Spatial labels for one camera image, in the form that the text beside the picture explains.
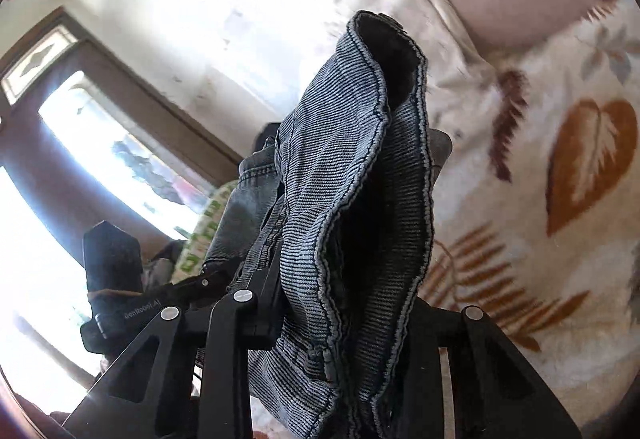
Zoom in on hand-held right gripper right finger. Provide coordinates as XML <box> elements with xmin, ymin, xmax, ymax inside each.
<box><xmin>400</xmin><ymin>298</ymin><xmax>585</xmax><ymax>439</ymax></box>

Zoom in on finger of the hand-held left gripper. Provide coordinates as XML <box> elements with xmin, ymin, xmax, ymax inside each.
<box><xmin>172</xmin><ymin>256</ymin><xmax>247</xmax><ymax>305</ymax></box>

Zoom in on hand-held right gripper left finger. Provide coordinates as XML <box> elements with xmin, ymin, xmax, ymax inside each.
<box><xmin>60</xmin><ymin>268</ymin><xmax>287</xmax><ymax>439</ymax></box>

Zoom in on grey-blue denim pants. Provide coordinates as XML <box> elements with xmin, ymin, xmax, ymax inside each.
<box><xmin>202</xmin><ymin>10</ymin><xmax>453</xmax><ymax>439</ymax></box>

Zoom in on green printed quilt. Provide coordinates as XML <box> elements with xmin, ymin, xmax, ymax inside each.
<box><xmin>171</xmin><ymin>181</ymin><xmax>237</xmax><ymax>286</ymax></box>

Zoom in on brown framed window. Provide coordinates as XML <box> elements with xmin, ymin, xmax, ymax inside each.
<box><xmin>0</xmin><ymin>6</ymin><xmax>243</xmax><ymax>402</ymax></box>

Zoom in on leaf print bed sheet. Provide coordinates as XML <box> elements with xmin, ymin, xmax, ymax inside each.
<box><xmin>250</xmin><ymin>0</ymin><xmax>640</xmax><ymax>425</ymax></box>

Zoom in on white leaf-sprig pillow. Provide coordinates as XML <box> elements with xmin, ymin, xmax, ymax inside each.
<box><xmin>332</xmin><ymin>0</ymin><xmax>501</xmax><ymax>92</ymax></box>

